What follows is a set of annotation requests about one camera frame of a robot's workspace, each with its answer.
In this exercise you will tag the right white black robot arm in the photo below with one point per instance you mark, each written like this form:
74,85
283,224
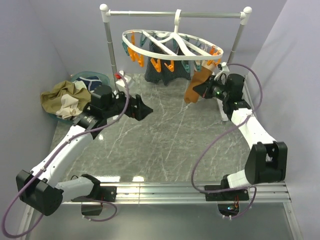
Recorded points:
267,160

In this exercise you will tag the navy striped underwear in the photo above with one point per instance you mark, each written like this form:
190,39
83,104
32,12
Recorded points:
165,76

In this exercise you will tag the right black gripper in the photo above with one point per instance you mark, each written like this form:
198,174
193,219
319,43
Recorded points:
201,89

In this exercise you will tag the khaki tan underwear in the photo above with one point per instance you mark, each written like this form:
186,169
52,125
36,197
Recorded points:
50,100

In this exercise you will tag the navy blue bear underwear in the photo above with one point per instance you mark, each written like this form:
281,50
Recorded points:
90,83

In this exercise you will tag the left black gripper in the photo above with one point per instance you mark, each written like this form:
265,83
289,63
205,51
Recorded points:
139,112

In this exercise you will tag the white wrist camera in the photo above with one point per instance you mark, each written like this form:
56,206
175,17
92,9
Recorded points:
223,70
123,82

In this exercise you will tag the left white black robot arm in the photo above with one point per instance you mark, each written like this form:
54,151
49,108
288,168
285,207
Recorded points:
41,187

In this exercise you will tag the brown orange underwear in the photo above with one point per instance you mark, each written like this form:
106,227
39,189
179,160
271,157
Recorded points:
199,77

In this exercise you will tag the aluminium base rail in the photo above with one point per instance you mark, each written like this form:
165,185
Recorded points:
171,211

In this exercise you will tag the white silver clothes rack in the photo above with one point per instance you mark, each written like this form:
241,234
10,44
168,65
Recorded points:
106,13

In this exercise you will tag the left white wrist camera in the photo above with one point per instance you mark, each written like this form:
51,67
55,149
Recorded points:
123,82

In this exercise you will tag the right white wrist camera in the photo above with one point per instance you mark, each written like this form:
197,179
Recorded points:
223,70

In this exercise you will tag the white round clip hanger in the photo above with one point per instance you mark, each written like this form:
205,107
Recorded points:
168,47

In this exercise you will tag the teal plastic laundry basket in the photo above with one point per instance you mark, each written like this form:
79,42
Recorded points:
105,80

